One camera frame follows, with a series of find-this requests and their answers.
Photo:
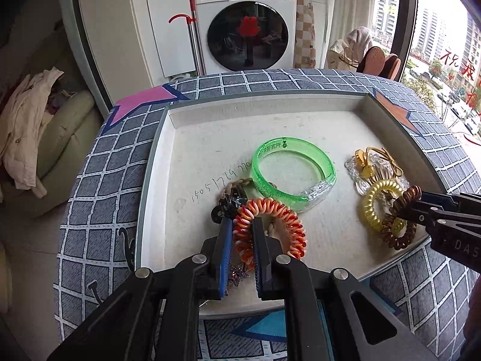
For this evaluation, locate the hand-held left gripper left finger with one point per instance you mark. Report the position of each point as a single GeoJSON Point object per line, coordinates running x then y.
{"type": "Point", "coordinates": [225, 240]}

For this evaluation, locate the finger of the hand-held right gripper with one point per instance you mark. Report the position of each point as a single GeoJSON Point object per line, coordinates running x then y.
{"type": "Point", "coordinates": [421, 212]}
{"type": "Point", "coordinates": [443, 199]}

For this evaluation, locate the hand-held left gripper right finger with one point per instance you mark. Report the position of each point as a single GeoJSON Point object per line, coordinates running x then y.
{"type": "Point", "coordinates": [257, 248]}

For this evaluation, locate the green translucent bangle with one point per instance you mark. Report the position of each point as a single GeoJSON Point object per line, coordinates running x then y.
{"type": "Point", "coordinates": [259, 180]}

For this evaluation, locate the white shallow tray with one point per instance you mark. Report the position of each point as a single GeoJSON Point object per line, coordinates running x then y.
{"type": "Point", "coordinates": [210, 150]}

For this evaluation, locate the brown round chair back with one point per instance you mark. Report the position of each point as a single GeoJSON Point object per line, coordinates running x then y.
{"type": "Point", "coordinates": [372, 62]}
{"type": "Point", "coordinates": [393, 68]}

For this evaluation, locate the grid star printed tablecloth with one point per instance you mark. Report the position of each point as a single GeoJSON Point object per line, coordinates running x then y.
{"type": "Point", "coordinates": [105, 158]}

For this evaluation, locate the beige bag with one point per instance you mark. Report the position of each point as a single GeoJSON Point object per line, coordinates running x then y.
{"type": "Point", "coordinates": [338, 58]}

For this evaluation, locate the white cloth on chair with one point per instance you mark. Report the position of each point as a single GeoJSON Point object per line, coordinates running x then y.
{"type": "Point", "coordinates": [360, 39]}

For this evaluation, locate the cream sofa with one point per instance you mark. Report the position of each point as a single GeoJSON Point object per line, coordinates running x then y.
{"type": "Point", "coordinates": [71, 128]}

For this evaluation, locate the white cabinet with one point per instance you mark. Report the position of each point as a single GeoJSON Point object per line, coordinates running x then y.
{"type": "Point", "coordinates": [169, 45]}

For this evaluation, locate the checkered hanging cloth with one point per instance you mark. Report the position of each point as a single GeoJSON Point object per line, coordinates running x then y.
{"type": "Point", "coordinates": [304, 37]}

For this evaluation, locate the white washing machine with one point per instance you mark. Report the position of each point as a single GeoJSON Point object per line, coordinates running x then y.
{"type": "Point", "coordinates": [210, 7]}

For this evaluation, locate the beige clothing pile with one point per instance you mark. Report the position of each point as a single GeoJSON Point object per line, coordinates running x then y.
{"type": "Point", "coordinates": [22, 120]}

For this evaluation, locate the dark window frame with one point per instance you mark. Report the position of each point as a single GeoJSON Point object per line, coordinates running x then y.
{"type": "Point", "coordinates": [407, 26]}

